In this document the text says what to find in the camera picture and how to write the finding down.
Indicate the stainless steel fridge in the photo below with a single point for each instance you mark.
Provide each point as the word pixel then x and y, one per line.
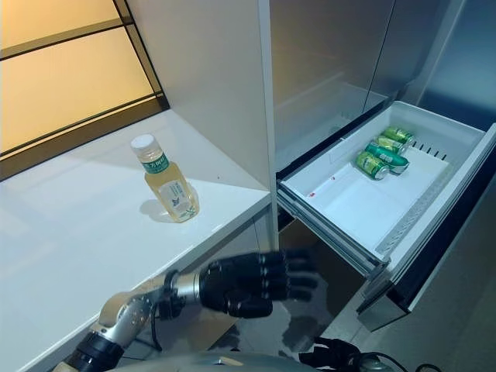
pixel 329 58

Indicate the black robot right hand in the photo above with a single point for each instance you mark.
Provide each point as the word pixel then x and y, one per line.
pixel 329 354

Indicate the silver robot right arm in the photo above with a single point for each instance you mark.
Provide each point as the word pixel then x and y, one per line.
pixel 374 362

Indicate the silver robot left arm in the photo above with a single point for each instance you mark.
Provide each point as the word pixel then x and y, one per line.
pixel 128 306

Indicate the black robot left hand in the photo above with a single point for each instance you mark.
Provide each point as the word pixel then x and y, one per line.
pixel 224 283

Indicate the dark frame lit panels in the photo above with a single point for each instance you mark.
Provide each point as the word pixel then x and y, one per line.
pixel 58 34

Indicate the white fridge drawer dark front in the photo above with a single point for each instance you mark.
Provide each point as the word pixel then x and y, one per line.
pixel 348 201

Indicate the yellow drink bottle white cap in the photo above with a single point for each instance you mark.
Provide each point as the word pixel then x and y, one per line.
pixel 172 186

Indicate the grey robot torso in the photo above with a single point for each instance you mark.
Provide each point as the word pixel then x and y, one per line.
pixel 221 362

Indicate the white tall cabinet panel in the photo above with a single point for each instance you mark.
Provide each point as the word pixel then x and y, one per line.
pixel 213 77

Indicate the green drink can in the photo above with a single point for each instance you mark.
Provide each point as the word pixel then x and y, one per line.
pixel 399 134
pixel 371 164
pixel 391 144

